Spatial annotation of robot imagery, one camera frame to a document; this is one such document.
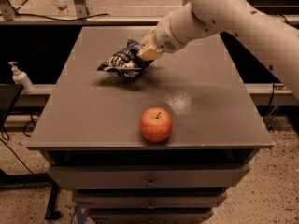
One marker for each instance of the top drawer knob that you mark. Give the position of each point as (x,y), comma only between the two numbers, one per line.
(151,183)

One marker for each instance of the drawer knob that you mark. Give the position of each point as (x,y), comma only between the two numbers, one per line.
(151,206)
(151,183)

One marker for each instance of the grey drawer cabinet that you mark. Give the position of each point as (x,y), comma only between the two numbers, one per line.
(162,147)

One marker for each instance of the middle drawer knob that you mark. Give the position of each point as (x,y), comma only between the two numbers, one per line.
(151,206)

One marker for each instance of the red apple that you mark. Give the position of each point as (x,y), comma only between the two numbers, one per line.
(156,124)

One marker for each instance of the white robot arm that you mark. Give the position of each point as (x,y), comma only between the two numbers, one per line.
(273,42)

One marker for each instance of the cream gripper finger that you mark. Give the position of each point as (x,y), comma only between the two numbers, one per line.
(150,52)
(147,40)

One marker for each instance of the blue chip bag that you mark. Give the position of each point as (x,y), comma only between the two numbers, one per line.
(125,62)

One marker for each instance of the white pump bottle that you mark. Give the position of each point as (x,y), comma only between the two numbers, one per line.
(20,77)

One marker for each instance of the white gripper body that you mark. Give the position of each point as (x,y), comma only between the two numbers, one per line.
(164,37)

